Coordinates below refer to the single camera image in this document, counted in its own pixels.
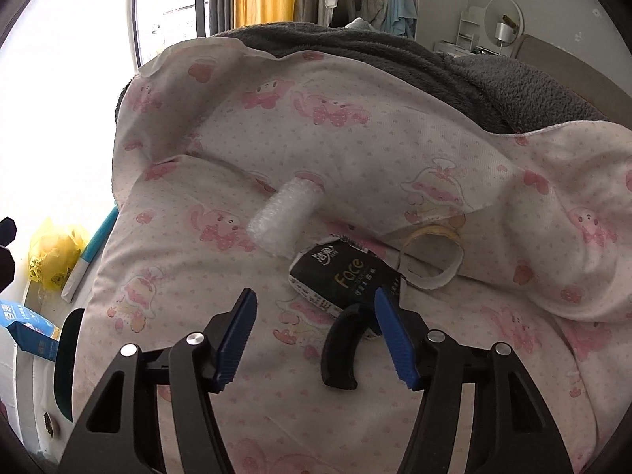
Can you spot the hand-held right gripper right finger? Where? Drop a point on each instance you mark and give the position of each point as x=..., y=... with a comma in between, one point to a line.
x=395, y=340

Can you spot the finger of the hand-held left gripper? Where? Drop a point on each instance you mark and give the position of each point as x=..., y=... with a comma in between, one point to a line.
x=7, y=231

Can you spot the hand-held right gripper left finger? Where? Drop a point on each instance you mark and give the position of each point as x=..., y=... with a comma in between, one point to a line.
x=237, y=340

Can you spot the black tissue packet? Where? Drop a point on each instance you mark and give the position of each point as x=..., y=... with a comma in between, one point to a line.
x=340, y=276

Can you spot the bubble wrap roll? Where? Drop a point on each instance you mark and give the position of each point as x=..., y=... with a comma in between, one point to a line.
x=285, y=217

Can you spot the black waste bin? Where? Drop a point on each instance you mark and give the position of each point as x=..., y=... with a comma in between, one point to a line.
x=66, y=355

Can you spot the yellow plastic bag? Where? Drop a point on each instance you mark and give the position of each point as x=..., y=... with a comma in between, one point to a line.
x=52, y=252

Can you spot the blue and white toy stick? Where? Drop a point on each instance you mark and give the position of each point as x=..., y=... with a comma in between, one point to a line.
x=81, y=269

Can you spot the blue cardboard box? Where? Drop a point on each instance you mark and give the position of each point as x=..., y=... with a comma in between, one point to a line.
x=29, y=328

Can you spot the pink printed blanket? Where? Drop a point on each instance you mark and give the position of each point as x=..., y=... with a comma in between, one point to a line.
x=375, y=158

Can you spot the dark grey fleece blanket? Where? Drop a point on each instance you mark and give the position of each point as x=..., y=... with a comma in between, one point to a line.
x=395, y=59

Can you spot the white vanity desk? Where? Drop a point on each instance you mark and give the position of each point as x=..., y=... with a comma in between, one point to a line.
x=449, y=47

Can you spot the light blue cloth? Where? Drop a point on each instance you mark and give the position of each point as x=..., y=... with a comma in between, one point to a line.
x=359, y=23

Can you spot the beige bed headboard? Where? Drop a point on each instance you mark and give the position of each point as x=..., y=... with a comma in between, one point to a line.
x=582, y=79

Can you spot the white desk organizer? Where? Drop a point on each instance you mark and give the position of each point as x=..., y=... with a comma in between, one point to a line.
x=471, y=27

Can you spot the silver cylinder lamp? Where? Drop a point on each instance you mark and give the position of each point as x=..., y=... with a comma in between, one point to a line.
x=504, y=32

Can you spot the light blue hanging garment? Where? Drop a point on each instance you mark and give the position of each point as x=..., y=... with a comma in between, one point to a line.
x=402, y=5

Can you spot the round white mirror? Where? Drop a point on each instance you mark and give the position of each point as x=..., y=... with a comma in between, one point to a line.
x=503, y=10

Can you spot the window with dark frame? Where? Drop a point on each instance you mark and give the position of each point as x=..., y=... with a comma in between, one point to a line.
x=168, y=10

